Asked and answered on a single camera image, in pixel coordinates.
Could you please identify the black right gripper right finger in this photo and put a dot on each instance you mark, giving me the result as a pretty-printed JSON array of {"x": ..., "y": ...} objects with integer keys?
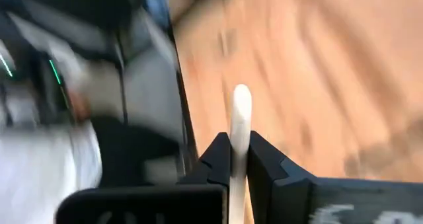
[{"x": 274, "y": 184}]

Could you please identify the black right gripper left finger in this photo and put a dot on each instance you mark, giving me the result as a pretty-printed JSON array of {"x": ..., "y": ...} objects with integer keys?
[{"x": 216, "y": 164}]

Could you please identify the black table frame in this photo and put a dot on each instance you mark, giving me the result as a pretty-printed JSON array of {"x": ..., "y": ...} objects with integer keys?
[{"x": 185, "y": 111}]

